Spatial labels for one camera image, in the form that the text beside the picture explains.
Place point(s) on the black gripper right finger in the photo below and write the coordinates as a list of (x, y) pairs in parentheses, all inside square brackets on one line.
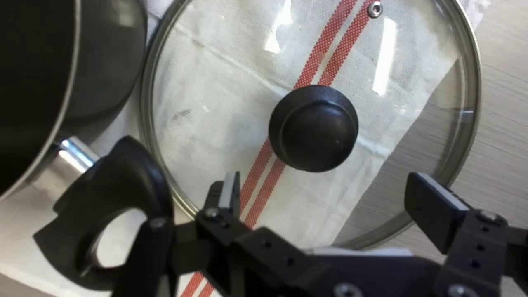
[(446, 219)]

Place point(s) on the white towel with red stripes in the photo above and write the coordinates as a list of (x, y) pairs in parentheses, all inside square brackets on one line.
[(22, 231)]

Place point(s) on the glass lid with black knob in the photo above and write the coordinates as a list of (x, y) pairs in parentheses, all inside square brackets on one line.
[(314, 128)]

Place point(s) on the black cooking pot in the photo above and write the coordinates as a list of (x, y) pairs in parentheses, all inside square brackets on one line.
[(34, 82)]

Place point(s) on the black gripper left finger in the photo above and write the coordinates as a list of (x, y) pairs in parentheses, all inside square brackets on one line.
[(227, 211)]

